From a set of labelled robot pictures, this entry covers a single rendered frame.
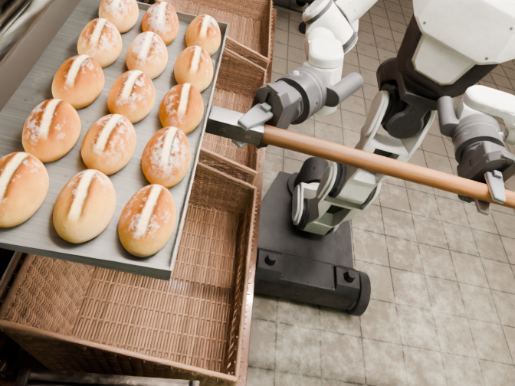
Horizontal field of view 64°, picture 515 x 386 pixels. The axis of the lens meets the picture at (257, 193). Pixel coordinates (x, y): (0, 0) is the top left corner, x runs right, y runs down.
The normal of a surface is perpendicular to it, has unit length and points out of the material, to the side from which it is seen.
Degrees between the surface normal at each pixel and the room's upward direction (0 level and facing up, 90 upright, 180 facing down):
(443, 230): 0
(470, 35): 91
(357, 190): 85
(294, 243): 0
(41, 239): 1
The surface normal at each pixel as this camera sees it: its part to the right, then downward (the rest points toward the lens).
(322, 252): 0.27, -0.59
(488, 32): -0.51, 0.58
